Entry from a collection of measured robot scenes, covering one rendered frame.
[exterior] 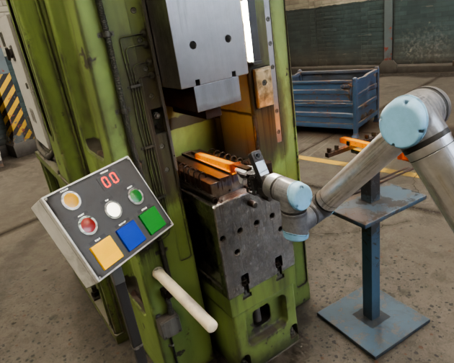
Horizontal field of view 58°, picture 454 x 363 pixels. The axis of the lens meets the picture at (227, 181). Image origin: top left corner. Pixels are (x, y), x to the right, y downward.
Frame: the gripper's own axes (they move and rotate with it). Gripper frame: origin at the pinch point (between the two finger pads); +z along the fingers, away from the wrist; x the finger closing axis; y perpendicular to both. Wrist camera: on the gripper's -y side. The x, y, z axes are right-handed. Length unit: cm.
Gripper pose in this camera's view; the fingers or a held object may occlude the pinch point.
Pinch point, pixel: (238, 166)
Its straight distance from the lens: 163.1
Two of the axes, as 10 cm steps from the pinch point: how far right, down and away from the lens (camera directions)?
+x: 8.2, -3.2, 4.7
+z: -5.5, -2.5, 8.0
